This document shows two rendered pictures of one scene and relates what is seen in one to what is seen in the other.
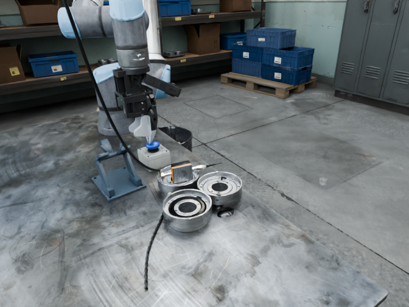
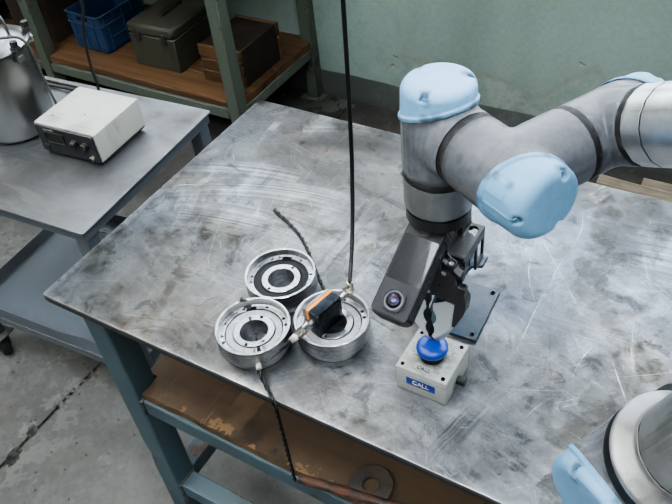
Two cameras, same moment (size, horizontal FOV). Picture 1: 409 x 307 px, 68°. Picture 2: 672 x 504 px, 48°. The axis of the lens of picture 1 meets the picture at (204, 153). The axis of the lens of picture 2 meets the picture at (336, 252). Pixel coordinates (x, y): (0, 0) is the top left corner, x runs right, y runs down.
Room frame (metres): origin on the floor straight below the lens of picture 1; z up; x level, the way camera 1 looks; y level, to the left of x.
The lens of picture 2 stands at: (1.29, -0.17, 1.61)
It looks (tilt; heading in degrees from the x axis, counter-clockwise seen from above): 43 degrees down; 158
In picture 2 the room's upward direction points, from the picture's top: 8 degrees counter-clockwise
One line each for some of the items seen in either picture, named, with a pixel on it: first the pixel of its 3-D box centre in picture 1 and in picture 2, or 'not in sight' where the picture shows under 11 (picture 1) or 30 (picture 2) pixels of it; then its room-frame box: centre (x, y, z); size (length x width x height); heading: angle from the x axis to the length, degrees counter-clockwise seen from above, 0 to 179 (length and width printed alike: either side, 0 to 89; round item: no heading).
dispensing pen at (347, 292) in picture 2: (190, 169); (312, 324); (0.65, 0.04, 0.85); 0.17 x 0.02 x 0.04; 110
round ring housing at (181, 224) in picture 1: (187, 210); (281, 282); (0.52, 0.04, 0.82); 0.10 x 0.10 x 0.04
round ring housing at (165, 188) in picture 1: (179, 181); (333, 326); (0.64, 0.07, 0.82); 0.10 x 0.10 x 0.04
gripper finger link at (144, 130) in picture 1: (144, 131); (428, 300); (0.74, 0.16, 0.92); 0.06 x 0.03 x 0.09; 122
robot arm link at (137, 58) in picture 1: (134, 58); (436, 187); (0.76, 0.16, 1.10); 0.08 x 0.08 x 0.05
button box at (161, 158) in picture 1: (153, 155); (436, 367); (0.78, 0.15, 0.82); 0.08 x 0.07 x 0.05; 32
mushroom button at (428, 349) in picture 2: (153, 150); (432, 355); (0.77, 0.15, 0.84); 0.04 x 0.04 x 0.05
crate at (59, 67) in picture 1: (53, 63); not in sight; (3.82, 1.80, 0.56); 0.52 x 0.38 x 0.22; 119
